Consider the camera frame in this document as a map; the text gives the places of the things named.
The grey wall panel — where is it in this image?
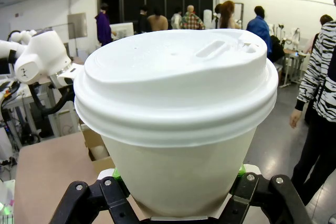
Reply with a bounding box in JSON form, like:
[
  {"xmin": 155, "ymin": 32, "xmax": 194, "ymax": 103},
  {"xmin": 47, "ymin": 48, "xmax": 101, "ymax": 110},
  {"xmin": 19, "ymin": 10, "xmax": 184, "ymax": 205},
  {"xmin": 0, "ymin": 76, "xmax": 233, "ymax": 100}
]
[{"xmin": 67, "ymin": 12, "xmax": 88, "ymax": 40}]

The brown cardboard cup carrier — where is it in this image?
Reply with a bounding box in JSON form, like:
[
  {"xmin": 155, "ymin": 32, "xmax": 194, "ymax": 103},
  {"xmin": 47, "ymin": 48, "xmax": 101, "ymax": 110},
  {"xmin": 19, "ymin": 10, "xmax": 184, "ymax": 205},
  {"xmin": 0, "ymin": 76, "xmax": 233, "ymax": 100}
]
[{"xmin": 78, "ymin": 119, "xmax": 118, "ymax": 175}]

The person in zebra hoodie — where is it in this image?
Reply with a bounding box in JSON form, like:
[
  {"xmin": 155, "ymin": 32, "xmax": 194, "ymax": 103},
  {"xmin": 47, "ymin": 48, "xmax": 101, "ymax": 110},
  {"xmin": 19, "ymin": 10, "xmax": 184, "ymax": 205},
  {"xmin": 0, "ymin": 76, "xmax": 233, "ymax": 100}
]
[{"xmin": 290, "ymin": 0, "xmax": 336, "ymax": 206}]

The person's left forearm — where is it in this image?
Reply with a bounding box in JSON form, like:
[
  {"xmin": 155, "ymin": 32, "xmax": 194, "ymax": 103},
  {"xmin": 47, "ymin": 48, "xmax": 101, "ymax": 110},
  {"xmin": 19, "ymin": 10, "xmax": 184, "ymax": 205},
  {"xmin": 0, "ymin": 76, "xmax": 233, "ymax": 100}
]
[{"xmin": 294, "ymin": 58, "xmax": 323, "ymax": 111}]

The white plastic cup lid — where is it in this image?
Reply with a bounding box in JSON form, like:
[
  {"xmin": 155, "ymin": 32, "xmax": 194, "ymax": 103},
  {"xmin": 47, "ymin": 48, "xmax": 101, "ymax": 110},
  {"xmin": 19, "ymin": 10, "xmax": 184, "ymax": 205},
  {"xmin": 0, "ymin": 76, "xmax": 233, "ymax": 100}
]
[{"xmin": 73, "ymin": 28, "xmax": 279, "ymax": 148}]

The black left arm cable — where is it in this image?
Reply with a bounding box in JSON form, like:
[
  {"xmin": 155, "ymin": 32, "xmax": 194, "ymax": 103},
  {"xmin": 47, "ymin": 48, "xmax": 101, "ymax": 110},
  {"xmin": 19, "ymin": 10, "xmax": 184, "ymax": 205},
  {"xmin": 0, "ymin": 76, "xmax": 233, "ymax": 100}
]
[{"xmin": 27, "ymin": 83, "xmax": 77, "ymax": 115}]

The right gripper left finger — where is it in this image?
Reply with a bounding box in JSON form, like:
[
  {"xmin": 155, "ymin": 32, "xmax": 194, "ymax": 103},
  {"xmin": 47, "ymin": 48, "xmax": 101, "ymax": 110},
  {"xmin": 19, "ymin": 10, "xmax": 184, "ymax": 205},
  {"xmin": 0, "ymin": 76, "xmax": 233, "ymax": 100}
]
[{"xmin": 49, "ymin": 168, "xmax": 140, "ymax": 224}]

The person in blue top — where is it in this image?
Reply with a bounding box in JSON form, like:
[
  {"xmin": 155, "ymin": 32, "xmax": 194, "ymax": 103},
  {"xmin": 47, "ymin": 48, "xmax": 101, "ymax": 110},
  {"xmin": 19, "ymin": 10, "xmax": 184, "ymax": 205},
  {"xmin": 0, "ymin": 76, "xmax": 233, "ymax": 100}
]
[{"xmin": 246, "ymin": 5, "xmax": 274, "ymax": 61}]

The person's left hand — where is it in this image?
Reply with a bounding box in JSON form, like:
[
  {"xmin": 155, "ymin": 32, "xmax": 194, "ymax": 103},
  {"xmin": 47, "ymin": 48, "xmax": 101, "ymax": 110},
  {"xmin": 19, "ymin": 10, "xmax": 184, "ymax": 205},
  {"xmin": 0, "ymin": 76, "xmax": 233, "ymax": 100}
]
[{"xmin": 289, "ymin": 108, "xmax": 305, "ymax": 130}]

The red-haired person in white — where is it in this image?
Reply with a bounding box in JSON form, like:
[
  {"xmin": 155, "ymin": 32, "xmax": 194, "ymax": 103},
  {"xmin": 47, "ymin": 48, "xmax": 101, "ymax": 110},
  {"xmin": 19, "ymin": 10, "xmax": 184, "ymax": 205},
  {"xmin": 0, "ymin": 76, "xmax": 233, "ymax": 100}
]
[{"xmin": 218, "ymin": 0, "xmax": 242, "ymax": 29}]

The white device with green light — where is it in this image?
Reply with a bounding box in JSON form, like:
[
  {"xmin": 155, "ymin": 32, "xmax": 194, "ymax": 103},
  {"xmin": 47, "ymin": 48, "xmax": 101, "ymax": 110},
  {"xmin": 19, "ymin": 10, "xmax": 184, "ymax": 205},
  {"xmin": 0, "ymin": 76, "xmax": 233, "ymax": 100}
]
[{"xmin": 0, "ymin": 179, "xmax": 16, "ymax": 224}]

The person in purple hoodie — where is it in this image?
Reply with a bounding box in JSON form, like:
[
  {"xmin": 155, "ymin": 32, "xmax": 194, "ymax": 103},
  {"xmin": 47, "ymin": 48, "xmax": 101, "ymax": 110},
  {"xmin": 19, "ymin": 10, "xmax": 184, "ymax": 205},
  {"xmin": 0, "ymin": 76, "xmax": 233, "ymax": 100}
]
[{"xmin": 94, "ymin": 3, "xmax": 117, "ymax": 47}]

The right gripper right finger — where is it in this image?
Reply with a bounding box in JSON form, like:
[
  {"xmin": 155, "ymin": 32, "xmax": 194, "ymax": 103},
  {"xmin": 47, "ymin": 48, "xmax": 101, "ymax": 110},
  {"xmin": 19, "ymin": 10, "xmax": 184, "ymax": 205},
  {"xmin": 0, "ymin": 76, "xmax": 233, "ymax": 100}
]
[{"xmin": 217, "ymin": 164, "xmax": 314, "ymax": 224}]

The person in brown top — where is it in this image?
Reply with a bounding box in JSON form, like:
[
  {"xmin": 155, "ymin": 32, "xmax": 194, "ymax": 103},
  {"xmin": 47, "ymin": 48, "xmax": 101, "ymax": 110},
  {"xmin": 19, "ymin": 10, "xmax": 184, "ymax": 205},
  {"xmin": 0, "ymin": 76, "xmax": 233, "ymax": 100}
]
[{"xmin": 146, "ymin": 7, "xmax": 169, "ymax": 32}]

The person in black top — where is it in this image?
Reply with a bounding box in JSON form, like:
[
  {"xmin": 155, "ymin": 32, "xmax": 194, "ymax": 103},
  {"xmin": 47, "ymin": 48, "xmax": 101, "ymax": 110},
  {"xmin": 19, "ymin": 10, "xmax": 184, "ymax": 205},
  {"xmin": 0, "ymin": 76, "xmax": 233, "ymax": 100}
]
[{"xmin": 137, "ymin": 5, "xmax": 152, "ymax": 35}]

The person in white jacket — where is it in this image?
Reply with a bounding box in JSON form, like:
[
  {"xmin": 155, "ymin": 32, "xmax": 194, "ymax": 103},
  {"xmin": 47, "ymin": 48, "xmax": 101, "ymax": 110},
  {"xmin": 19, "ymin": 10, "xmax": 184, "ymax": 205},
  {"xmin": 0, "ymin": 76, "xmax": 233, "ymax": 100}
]
[{"xmin": 170, "ymin": 7, "xmax": 184, "ymax": 30}]

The white paper cup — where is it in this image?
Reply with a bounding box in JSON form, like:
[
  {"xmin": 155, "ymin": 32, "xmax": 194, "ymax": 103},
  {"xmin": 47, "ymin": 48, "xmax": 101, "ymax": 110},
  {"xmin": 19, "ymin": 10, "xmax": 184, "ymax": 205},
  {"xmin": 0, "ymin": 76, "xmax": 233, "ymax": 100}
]
[{"xmin": 101, "ymin": 126, "xmax": 259, "ymax": 219}]

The dark-haired background person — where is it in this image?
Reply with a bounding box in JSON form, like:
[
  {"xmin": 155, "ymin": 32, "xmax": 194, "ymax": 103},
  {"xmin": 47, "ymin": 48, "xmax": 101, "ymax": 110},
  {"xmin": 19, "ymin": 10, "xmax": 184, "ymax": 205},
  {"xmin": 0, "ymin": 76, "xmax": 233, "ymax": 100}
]
[{"xmin": 304, "ymin": 14, "xmax": 334, "ymax": 54}]

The figure in plaid shirt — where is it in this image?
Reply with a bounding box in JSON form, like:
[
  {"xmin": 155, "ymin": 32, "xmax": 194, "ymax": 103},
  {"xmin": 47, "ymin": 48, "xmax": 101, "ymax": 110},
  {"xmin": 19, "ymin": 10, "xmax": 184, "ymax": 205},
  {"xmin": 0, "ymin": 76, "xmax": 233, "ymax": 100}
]
[{"xmin": 180, "ymin": 5, "xmax": 206, "ymax": 30}]

